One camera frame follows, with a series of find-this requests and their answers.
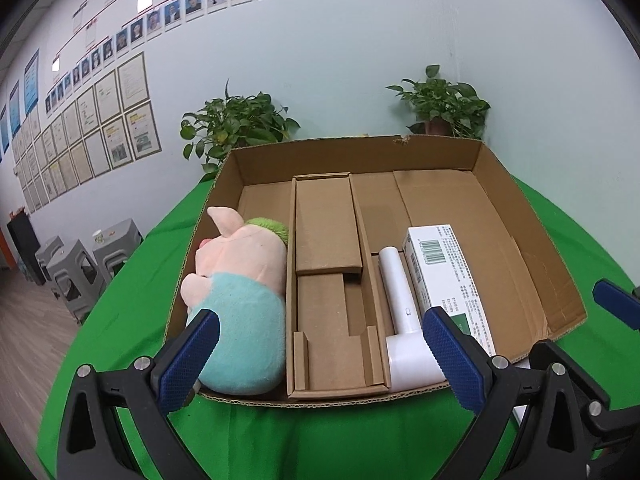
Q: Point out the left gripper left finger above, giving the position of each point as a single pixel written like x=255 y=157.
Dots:
x=92 y=443

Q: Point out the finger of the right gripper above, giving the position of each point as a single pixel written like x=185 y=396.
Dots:
x=623 y=305

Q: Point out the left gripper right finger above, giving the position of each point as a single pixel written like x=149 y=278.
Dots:
x=488 y=386

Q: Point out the white handheld dryer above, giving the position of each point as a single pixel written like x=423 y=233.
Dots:
x=412 y=364

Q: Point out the white green medicine box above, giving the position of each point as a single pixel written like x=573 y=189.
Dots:
x=442 y=278

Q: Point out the pink pig plush toy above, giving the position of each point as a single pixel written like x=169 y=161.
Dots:
x=240 y=274

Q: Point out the narrow cardboard insert box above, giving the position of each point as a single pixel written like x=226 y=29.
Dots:
x=335 y=330

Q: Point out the green tablecloth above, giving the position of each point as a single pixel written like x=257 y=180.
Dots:
x=403 y=439

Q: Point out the grey plastic stool middle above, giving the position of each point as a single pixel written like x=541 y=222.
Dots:
x=78 y=279

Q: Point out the grey plastic stool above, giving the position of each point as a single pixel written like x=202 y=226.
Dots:
x=113 y=247
x=78 y=279
x=45 y=254

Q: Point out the grey plastic stool far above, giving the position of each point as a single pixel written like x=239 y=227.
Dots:
x=45 y=254

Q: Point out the black cabinet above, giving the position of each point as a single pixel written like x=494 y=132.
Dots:
x=27 y=244

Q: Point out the large flat cardboard box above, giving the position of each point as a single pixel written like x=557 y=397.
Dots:
x=525 y=287

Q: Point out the right potted plant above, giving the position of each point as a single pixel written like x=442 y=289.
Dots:
x=442 y=107

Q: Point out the potted plant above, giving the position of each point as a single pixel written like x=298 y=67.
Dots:
x=211 y=133
x=442 y=107

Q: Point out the left potted plant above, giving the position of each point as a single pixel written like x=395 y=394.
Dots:
x=211 y=133

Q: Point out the framed certificates on wall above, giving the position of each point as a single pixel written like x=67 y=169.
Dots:
x=106 y=126

